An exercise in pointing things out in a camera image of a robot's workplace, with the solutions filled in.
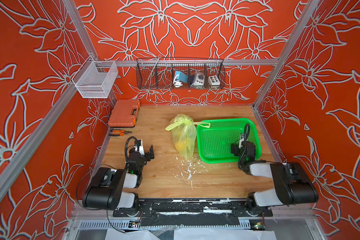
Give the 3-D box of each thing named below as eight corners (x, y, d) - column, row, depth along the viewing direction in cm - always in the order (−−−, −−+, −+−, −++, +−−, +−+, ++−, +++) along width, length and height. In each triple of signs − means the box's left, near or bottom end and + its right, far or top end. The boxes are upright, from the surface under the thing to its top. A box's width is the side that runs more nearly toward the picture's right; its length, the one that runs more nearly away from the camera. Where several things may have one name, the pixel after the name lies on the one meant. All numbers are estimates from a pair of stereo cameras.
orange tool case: (108, 128, 107) (106, 124, 103) (118, 104, 124) (116, 99, 120) (134, 128, 107) (133, 124, 103) (140, 104, 124) (139, 99, 120)
